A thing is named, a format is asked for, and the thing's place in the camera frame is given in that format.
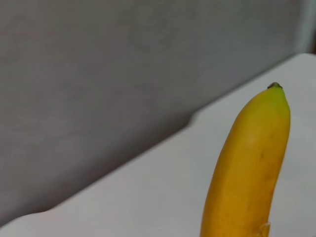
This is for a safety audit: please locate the yellow banana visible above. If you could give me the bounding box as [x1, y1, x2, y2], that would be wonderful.
[199, 82, 291, 237]

